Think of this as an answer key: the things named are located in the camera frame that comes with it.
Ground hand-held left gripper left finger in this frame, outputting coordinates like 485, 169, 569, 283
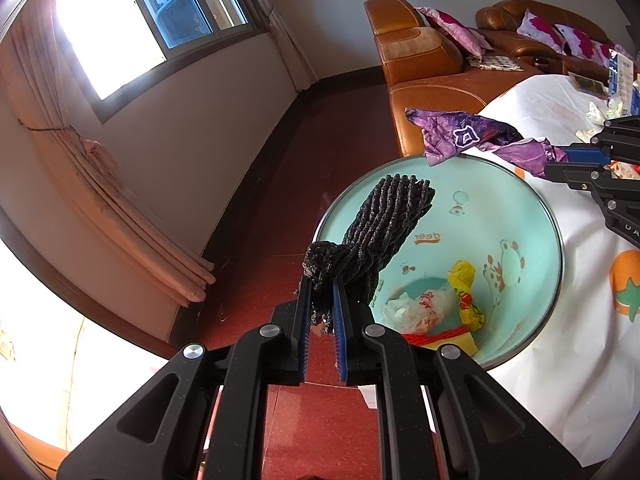
56, 275, 313, 480

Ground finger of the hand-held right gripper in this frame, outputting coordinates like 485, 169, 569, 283
544, 161, 640, 233
560, 116, 640, 163

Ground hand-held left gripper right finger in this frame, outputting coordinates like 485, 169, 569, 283
332, 280, 586, 480

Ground light blue cartoon trash bin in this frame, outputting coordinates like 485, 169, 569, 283
311, 155, 565, 372

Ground clear plastic bag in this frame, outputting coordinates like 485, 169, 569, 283
384, 289, 453, 335

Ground red foam net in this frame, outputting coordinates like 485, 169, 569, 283
400, 327, 473, 348

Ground purple foil wrapper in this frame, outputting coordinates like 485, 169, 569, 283
405, 107, 571, 177

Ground yellow foam piece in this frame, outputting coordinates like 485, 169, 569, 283
425, 332, 480, 358

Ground black foam net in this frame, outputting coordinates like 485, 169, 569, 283
302, 174, 436, 333

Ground yellow candy wrapper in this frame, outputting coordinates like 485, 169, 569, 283
446, 260, 486, 331

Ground dark flat packet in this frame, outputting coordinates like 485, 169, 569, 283
568, 71, 608, 95

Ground tall white blue carton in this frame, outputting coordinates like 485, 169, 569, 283
607, 52, 636, 101

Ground white magenta flower pillow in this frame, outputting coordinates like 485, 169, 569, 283
554, 24, 598, 58
516, 9, 566, 53
590, 40, 618, 66

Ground checkered cloth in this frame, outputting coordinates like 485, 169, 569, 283
467, 52, 526, 72

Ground brown leather sofa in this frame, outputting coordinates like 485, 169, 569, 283
475, 0, 616, 73

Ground orange leather chaise sofa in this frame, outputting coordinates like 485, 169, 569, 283
364, 0, 538, 158

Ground pink floral pillow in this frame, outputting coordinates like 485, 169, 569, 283
415, 6, 493, 61

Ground large pink curtain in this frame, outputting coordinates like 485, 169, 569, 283
0, 10, 217, 308

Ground narrow pink curtain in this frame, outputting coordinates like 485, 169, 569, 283
240, 0, 321, 93

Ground sliding glass window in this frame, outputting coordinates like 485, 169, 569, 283
47, 0, 266, 126

